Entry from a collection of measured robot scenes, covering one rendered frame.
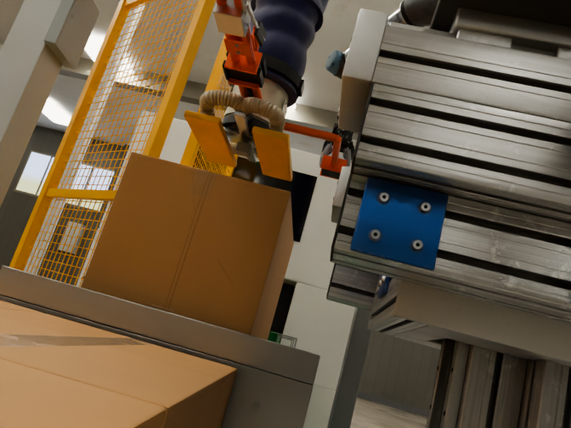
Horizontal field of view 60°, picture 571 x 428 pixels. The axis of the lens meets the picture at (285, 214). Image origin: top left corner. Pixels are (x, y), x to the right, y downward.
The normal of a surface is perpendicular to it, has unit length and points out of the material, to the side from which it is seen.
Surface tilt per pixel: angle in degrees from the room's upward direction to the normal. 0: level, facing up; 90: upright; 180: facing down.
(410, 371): 90
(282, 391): 90
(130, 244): 90
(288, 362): 90
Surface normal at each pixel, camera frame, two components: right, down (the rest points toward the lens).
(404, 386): -0.07, -0.27
